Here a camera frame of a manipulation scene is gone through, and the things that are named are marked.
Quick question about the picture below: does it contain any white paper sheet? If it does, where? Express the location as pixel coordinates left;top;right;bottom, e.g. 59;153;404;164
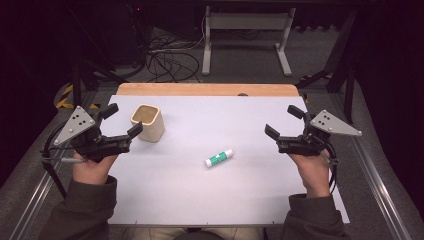
106;94;351;226

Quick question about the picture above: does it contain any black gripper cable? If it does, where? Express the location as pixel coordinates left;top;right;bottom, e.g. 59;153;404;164
41;121;87;165
319;138;341;196

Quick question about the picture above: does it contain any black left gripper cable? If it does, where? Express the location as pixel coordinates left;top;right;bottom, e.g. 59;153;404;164
41;121;87;165

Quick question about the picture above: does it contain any beige square cup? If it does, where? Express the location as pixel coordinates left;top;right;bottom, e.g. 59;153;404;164
130;103;166;144

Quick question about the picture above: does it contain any person's right hand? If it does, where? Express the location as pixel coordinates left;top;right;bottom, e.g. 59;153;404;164
288;149;333;200

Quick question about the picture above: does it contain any tangle of black floor cables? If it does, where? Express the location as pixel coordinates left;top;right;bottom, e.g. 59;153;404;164
143;28;205;84

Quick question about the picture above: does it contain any white metal stand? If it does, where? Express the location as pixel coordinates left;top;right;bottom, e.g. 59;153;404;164
201;5;297;78

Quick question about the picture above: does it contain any green and white glue stick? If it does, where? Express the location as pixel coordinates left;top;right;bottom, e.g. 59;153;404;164
204;148;235;169

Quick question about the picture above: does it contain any yellow and black hazard tape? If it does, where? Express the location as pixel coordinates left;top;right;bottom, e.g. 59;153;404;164
55;83;102;111

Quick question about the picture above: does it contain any black metal stand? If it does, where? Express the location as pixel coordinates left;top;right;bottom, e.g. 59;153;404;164
295;8;361;125
65;5;141;108

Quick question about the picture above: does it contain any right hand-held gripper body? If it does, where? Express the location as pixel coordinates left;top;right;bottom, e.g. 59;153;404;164
275;109;363;157

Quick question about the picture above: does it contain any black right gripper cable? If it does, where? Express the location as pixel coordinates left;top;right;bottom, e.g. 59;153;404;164
319;138;341;196

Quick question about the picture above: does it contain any person's left hand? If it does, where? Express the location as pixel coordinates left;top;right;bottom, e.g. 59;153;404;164
72;151;118;186

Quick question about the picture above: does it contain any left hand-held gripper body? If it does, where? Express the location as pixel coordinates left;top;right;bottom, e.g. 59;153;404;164
53;105;133;164

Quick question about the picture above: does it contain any aluminium frame rail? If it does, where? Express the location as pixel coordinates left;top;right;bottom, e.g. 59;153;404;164
7;96;101;240
328;94;414;240

